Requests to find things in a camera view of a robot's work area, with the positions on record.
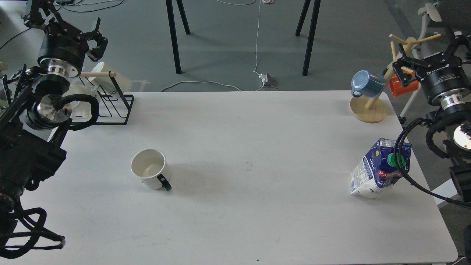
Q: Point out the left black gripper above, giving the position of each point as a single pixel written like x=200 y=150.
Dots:
x=60 y=44

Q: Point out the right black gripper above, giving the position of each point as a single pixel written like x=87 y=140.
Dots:
x=445 y=73

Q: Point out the blue white milk carton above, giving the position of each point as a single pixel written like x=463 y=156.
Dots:
x=377 y=171

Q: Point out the white mug black handle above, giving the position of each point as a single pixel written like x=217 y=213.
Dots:
x=151 y=167

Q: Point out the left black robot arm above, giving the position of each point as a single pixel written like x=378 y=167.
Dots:
x=37 y=118

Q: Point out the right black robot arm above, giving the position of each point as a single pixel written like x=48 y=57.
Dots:
x=447 y=136

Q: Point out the orange mug on tree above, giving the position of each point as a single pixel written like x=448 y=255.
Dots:
x=397 y=89

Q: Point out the cream mug on rack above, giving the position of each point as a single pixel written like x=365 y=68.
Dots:
x=106 y=82

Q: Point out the blue mug on tree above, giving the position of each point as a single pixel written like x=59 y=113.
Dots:
x=364 y=83

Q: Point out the white mug on rack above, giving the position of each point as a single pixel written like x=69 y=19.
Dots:
x=81 y=110

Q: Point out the wooden mug tree stand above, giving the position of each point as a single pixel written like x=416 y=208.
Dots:
x=373 y=110

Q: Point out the black table legs left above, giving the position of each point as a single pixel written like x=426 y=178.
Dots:
x=172 y=28

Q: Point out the black table legs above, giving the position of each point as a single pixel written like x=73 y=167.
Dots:
x=311 y=31
x=172 y=28

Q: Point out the black table legs right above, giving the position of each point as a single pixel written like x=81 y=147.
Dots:
x=311 y=31

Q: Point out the grey floor power socket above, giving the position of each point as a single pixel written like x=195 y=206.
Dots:
x=267 y=81

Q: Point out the black wire cup rack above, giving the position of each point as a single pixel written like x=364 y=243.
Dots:
x=112 y=111

